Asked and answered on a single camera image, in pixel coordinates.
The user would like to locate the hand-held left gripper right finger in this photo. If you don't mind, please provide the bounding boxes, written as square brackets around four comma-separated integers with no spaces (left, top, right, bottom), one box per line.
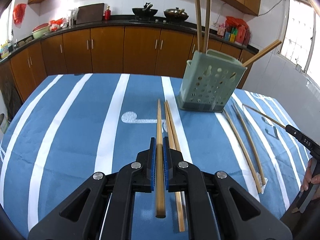
[162,136,293,240]

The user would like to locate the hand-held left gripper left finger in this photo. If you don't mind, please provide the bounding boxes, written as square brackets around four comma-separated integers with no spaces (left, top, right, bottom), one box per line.
[28,137,157,240]

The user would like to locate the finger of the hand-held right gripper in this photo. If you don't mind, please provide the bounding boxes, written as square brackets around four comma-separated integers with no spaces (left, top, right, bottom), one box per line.
[285,124,304,142]

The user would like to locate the green perforated utensil holder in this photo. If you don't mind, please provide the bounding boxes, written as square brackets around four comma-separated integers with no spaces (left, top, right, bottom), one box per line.
[176,49,248,112]

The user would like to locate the person's right hand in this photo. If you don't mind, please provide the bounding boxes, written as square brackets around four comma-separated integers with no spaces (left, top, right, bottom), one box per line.
[301,159,320,193]

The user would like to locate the blue white striped tablecloth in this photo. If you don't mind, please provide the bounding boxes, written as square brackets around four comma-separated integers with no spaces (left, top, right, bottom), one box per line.
[0,73,318,240]

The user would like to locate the barred window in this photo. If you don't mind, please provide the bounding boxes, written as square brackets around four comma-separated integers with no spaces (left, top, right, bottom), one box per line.
[276,0,320,90]

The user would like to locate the colourful small boxes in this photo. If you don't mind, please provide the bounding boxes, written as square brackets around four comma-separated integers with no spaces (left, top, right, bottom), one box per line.
[224,27,238,42]

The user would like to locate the crumpled red plastic bag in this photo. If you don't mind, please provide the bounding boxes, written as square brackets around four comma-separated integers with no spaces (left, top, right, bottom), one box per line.
[225,16,249,30]

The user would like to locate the wooden base cabinets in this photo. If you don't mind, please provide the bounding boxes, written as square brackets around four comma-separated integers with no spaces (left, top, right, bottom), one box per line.
[0,25,255,103]

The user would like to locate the black gas stove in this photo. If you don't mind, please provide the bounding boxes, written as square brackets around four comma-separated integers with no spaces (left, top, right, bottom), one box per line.
[130,17,191,25]

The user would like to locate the black countertop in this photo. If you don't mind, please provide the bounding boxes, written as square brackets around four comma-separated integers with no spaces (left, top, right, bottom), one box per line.
[0,15,259,65]

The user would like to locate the lidded dark wok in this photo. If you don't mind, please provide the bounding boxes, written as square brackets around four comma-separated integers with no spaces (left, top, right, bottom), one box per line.
[164,7,189,22]

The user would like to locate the black wok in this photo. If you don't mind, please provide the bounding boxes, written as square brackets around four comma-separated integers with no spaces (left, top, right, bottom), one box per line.
[132,2,159,18]

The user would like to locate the white bucket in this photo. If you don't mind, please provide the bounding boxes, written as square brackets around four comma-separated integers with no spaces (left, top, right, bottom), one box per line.
[0,114,9,133]

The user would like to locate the dark plastic bag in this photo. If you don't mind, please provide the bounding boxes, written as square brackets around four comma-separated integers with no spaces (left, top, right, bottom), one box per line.
[0,77,23,120]

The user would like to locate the dark cutting board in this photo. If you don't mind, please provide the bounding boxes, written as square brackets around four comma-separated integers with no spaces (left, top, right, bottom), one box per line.
[76,3,105,25]

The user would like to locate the clear glass jars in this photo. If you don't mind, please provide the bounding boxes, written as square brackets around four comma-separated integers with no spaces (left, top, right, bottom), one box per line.
[67,9,79,27]

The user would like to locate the red white plastic bag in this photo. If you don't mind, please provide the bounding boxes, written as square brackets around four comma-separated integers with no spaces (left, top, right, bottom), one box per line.
[49,18,68,32]

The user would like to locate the green basin with red lid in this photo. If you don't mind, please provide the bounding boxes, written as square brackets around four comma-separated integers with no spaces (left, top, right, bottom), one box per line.
[32,24,50,39]

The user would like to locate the hanging red plastic bag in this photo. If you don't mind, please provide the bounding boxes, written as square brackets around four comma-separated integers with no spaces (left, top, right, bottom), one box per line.
[12,3,27,25]

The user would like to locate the white wall cable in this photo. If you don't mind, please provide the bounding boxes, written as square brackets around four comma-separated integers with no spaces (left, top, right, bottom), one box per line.
[214,0,288,28]

